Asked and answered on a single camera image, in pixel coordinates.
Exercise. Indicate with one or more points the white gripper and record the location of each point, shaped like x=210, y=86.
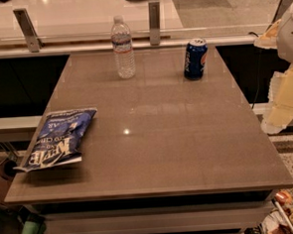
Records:
x=291, y=37

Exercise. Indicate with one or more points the blue pepsi can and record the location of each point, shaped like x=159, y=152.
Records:
x=196, y=53

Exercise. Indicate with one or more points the blue chip bag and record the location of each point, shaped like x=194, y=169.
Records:
x=58, y=141

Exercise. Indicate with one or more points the clear plastic water bottle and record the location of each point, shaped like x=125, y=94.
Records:
x=122, y=48

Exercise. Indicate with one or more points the grey table drawer unit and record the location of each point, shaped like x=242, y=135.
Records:
x=194, y=214

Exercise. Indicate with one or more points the right metal railing bracket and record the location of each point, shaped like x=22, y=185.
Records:
x=284, y=6

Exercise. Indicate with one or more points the metal railing bracket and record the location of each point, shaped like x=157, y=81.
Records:
x=27, y=28
x=284, y=6
x=154, y=23

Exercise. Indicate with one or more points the middle metal railing bracket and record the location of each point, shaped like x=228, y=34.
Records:
x=154, y=23

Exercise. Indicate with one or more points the left metal railing bracket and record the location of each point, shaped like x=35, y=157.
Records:
x=27, y=28

